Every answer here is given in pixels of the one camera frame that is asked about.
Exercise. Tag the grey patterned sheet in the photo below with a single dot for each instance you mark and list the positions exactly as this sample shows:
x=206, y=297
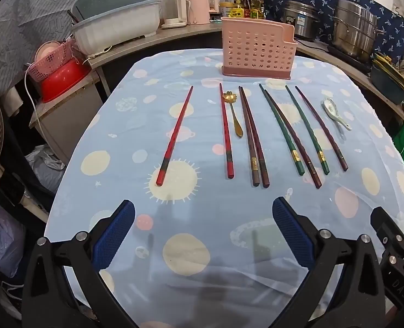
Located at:
x=17, y=24

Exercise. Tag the cooking oil bottle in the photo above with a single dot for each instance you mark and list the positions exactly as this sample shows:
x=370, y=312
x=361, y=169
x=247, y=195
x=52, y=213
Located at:
x=256, y=6

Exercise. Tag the pink electric kettle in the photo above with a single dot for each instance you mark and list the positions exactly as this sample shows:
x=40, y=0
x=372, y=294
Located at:
x=198, y=6

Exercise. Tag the pink bowl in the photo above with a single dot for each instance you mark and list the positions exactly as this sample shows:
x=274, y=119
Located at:
x=43, y=53

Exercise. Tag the black induction cooker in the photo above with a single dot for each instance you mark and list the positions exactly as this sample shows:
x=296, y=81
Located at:
x=352, y=62

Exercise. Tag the grey counter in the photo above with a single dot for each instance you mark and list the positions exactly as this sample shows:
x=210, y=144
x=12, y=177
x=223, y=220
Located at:
x=359, y=78

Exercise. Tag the low grey cabinet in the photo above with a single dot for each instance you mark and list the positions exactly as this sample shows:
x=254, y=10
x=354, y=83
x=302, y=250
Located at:
x=65, y=126

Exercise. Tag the pink perforated utensil holder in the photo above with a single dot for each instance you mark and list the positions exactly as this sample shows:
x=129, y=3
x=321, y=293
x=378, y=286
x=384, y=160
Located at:
x=256, y=51

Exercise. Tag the red plastic basin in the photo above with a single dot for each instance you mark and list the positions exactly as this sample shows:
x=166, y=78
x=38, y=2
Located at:
x=62, y=82

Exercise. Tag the blue plastic bag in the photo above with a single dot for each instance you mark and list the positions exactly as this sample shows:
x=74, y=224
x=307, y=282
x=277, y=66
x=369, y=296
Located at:
x=0, y=232

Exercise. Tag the steel rice cooker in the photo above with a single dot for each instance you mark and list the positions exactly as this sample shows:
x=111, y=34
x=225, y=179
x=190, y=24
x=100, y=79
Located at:
x=301, y=20

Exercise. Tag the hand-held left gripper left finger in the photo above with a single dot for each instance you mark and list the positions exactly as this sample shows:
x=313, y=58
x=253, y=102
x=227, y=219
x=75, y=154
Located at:
x=115, y=234

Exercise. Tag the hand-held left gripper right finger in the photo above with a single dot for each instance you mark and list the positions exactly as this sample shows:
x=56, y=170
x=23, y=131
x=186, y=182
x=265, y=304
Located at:
x=292, y=234

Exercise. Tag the pink plastic basket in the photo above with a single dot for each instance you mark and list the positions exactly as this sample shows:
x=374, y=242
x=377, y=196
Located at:
x=51, y=63

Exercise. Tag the red black chopstick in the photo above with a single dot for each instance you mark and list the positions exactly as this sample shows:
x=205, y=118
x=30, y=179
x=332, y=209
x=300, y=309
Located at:
x=174, y=136
x=225, y=129

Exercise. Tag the green chopstick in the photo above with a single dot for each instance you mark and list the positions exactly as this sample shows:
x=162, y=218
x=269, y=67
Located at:
x=323, y=167
x=298, y=164

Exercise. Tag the grey plastic bag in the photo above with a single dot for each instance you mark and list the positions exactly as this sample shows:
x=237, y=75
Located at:
x=44, y=167

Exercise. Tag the white yellow tin can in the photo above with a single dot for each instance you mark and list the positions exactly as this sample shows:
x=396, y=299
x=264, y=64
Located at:
x=225, y=8

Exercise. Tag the dark red chopstick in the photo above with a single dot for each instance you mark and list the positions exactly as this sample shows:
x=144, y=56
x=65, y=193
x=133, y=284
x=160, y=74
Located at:
x=263, y=176

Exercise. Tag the blue printed tablecloth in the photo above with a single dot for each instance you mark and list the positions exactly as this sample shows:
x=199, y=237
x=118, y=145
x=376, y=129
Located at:
x=120, y=136

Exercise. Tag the steel steamer pot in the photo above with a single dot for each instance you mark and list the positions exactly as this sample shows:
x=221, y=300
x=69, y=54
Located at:
x=354, y=30

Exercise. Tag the wood grain shelf table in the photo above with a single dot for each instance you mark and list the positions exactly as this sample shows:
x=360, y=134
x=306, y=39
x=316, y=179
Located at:
x=137, y=46

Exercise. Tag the maroon chopstick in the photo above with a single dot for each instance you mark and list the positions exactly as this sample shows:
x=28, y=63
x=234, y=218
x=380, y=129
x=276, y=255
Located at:
x=313, y=178
x=340, y=162

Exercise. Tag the dark sauce bottle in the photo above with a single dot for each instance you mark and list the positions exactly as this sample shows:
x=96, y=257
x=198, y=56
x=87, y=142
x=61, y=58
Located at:
x=243, y=5

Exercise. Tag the gold flower spoon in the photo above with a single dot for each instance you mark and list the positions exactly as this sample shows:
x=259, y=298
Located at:
x=235, y=123

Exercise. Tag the white electric kettle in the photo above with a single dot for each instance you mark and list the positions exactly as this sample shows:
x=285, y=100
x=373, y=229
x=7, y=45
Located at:
x=173, y=10

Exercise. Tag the white ceramic spoon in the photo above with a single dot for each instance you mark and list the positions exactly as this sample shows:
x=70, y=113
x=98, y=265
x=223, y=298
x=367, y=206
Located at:
x=329, y=106

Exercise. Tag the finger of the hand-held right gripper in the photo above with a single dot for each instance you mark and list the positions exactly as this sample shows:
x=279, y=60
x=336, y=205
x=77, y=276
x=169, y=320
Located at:
x=384, y=225

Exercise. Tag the yellow seasoning packet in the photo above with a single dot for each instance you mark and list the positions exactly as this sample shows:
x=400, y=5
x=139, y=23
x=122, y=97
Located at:
x=238, y=13

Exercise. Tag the white dish drainer box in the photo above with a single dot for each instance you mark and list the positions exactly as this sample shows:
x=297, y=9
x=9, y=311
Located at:
x=120, y=27

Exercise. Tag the stack of yellow green bowls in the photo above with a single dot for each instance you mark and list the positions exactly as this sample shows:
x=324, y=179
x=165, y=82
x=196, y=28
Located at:
x=386, y=78

